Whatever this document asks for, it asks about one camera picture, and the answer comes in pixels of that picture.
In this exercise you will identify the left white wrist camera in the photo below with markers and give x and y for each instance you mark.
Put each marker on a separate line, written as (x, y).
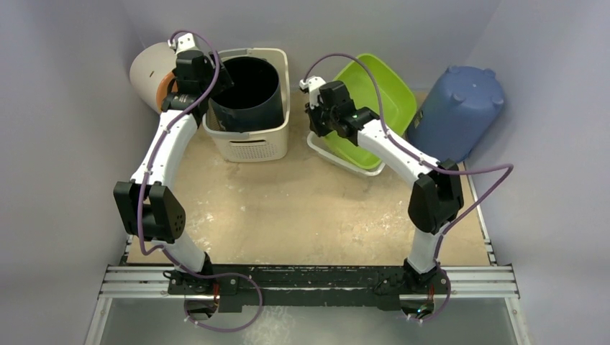
(182, 43)

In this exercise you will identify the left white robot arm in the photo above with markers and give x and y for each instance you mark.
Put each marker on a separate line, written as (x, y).
(146, 203)

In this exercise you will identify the cream perforated storage basket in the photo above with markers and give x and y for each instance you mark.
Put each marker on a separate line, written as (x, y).
(265, 145)

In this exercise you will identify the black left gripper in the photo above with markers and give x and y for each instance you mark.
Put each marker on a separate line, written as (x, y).
(222, 81)

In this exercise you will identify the aluminium rail base frame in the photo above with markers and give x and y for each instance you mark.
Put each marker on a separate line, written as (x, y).
(305, 304)

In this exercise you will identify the white pastel drawer cabinet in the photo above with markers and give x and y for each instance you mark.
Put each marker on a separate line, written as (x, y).
(151, 72)

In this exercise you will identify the white lattice plastic basket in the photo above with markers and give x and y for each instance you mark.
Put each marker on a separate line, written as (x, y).
(316, 143)

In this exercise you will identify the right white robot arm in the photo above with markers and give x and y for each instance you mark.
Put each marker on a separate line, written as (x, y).
(436, 191)

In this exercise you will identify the black cylindrical bucket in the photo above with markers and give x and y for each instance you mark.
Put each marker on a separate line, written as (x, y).
(254, 101)

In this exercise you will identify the blue plastic bucket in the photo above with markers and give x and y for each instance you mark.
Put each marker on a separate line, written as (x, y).
(459, 108)

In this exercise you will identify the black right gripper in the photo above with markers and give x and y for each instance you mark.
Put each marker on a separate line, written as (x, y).
(313, 117)

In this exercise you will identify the lime green plastic basin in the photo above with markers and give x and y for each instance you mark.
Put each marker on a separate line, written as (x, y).
(398, 101)

